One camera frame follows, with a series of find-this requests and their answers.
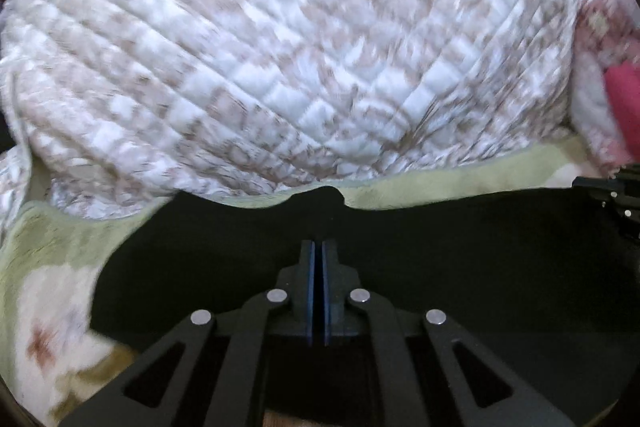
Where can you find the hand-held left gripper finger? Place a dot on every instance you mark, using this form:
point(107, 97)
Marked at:
point(313, 292)
point(326, 292)

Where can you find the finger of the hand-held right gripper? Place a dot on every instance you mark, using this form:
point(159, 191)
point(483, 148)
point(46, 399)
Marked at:
point(612, 202)

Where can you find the black pants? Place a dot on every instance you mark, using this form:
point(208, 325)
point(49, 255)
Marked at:
point(500, 257)

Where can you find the pink floral comforter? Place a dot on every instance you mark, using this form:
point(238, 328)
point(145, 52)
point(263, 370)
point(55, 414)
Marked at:
point(595, 57)

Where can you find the white beige quilted bedspread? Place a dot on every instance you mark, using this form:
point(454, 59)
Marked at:
point(250, 57)

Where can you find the floral fleece blanket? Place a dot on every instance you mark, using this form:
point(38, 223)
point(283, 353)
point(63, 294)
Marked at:
point(40, 287)

